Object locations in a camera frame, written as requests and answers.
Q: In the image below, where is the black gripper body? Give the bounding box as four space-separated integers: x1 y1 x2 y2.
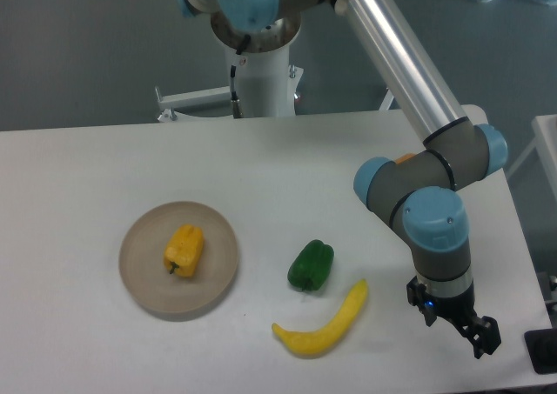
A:
406 277 476 324

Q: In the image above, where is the yellow bell pepper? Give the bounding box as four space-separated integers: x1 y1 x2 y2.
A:
163 224 205 277

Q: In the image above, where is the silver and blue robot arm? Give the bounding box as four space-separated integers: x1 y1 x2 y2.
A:
177 0 507 357

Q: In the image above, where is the green bell pepper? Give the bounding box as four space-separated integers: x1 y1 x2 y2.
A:
287 239 334 291

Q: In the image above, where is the beige round plate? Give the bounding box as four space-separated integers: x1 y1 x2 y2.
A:
119 202 239 322

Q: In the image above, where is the black device at table edge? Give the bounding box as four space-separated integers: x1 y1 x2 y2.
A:
524 328 556 375

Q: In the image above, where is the yellow banana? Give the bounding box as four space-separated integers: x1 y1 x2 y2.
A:
271 279 369 357

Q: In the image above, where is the white side table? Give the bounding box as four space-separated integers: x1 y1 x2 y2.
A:
506 114 556 185

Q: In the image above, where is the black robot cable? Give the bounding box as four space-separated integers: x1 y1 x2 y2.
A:
228 34 252 119

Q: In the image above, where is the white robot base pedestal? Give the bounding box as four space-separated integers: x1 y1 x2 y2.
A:
155 45 304 123

